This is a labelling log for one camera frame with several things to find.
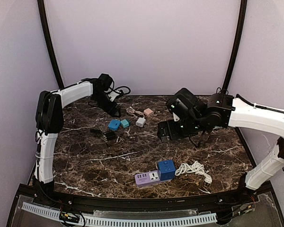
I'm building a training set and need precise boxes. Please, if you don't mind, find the blue adapter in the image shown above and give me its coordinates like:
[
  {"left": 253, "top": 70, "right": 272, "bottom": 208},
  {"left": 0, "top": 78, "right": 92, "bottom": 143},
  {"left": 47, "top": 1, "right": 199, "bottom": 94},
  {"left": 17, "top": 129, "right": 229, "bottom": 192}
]
[{"left": 108, "top": 119, "right": 121, "bottom": 131}]

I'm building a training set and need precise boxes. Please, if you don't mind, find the white cable of purple strip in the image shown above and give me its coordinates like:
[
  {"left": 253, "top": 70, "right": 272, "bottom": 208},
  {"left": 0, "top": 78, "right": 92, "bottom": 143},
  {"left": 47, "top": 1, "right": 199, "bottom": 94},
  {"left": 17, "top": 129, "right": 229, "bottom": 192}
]
[{"left": 174, "top": 160, "right": 213, "bottom": 184}]

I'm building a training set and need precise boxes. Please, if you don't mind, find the dark blue cube socket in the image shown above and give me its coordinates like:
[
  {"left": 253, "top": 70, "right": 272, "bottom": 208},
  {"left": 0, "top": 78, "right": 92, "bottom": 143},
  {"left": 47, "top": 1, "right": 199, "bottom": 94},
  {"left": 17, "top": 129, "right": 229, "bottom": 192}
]
[{"left": 157, "top": 159, "right": 176, "bottom": 181}]

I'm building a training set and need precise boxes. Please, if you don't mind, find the purple power strip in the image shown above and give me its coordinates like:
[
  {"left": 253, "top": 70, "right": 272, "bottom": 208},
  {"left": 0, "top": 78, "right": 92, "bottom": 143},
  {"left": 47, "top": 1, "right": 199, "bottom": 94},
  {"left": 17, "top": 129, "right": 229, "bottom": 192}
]
[{"left": 134, "top": 170, "right": 170, "bottom": 188}]

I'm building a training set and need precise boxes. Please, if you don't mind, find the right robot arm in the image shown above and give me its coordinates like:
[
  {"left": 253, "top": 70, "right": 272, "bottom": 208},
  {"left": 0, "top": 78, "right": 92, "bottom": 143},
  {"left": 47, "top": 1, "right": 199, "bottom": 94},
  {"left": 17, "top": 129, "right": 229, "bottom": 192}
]
[{"left": 157, "top": 88, "right": 284, "bottom": 191}]

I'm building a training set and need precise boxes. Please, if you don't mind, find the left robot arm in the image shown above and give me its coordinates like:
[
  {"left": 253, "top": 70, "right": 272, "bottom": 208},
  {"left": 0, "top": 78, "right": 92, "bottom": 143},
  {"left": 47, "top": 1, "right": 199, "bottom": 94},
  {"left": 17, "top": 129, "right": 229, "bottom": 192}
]
[{"left": 34, "top": 74, "right": 121, "bottom": 187}]

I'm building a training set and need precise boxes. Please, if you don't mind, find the small teal plug adapter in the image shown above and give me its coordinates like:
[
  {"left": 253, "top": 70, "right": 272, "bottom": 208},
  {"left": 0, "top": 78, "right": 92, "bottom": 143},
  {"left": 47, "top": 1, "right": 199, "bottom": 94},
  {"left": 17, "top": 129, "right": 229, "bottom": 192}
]
[{"left": 120, "top": 119, "right": 131, "bottom": 128}]

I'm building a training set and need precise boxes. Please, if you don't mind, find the black plug adapter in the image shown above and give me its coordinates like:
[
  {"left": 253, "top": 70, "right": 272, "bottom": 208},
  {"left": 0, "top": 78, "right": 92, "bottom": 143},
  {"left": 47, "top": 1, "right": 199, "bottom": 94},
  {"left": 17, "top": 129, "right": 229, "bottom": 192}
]
[{"left": 103, "top": 131, "right": 116, "bottom": 141}]

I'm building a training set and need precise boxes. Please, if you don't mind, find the pink charger cube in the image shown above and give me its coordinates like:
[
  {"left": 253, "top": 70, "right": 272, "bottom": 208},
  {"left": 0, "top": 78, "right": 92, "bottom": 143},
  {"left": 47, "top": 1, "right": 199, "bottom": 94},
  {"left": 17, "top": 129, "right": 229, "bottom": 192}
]
[{"left": 143, "top": 108, "right": 154, "bottom": 117}]

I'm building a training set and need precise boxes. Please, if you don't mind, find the white charger cube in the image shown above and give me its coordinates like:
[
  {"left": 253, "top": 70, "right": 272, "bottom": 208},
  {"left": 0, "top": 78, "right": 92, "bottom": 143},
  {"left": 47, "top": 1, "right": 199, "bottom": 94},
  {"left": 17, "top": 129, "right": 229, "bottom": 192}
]
[{"left": 135, "top": 117, "right": 146, "bottom": 128}]

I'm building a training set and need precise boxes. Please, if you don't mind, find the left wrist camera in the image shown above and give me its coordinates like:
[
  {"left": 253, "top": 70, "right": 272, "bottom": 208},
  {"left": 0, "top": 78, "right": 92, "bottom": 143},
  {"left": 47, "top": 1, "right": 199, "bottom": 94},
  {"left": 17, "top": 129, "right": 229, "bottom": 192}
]
[{"left": 108, "top": 90, "right": 124, "bottom": 102}]

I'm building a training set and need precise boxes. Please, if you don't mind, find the white slotted cable duct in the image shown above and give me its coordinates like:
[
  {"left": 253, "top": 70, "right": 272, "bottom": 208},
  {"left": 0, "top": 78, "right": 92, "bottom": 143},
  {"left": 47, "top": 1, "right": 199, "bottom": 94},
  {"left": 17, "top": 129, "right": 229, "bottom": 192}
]
[{"left": 21, "top": 202, "right": 217, "bottom": 227}]

